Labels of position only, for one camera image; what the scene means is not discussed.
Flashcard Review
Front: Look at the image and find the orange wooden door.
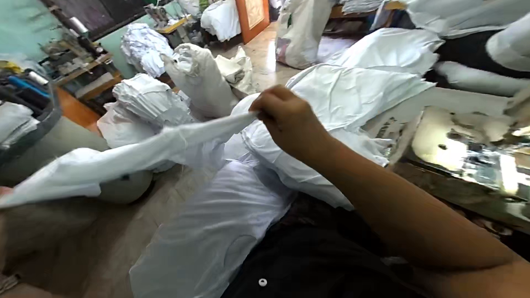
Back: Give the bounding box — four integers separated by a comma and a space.
236, 0, 271, 45

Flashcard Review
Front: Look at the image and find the white sewing machine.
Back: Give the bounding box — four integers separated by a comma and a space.
411, 88, 530, 198

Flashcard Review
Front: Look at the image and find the heap of white garments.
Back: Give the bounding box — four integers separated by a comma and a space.
120, 23, 174, 78

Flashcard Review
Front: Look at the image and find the long white cloth piece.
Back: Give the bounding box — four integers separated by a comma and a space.
0, 111, 259, 209

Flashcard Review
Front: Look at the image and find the full off-white sack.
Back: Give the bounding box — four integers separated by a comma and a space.
161, 43, 239, 121

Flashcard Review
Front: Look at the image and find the person's body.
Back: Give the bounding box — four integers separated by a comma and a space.
221, 192, 427, 298

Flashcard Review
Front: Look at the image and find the smooth white cloth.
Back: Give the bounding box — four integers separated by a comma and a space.
129, 158, 297, 298

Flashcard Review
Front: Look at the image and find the large white cloth bundle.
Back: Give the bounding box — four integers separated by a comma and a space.
200, 0, 242, 42

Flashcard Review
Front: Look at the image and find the dark window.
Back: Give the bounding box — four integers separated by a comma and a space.
47, 0, 150, 41

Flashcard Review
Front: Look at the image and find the tall sack with faded print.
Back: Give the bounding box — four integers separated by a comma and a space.
275, 0, 335, 70

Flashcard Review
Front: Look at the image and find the pile of white fabric pieces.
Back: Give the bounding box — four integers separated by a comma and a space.
225, 28, 445, 212

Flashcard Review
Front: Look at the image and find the sewing table with thread cones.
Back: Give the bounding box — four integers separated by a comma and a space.
39, 28, 125, 106

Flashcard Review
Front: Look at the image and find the person's left forearm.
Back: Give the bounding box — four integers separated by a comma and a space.
0, 273, 59, 298

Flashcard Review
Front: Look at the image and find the person's right forearm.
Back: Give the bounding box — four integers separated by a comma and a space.
316, 137, 530, 298

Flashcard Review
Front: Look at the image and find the person's right hand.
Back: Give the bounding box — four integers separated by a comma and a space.
250, 85, 335, 172

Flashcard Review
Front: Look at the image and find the stack of white cloths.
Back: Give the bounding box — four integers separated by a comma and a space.
0, 101, 40, 150

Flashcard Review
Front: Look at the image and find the yellow-edged sewing table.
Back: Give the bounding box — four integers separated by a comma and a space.
144, 3, 194, 48

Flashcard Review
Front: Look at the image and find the large white fabric sheet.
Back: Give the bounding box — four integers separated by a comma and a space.
401, 0, 530, 38

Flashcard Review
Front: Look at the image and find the grey plastic bin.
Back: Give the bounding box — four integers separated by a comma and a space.
0, 79, 63, 166

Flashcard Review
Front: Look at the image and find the grey rounded container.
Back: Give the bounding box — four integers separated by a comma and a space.
0, 116, 154, 204

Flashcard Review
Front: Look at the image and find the wooden table with white fabric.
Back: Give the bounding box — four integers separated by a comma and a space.
323, 0, 407, 40

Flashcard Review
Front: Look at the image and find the crumpled beige cloth sack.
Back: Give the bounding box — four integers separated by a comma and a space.
214, 46, 258, 99

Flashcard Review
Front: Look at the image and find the blue roll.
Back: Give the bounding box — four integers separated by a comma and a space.
8, 75, 50, 99

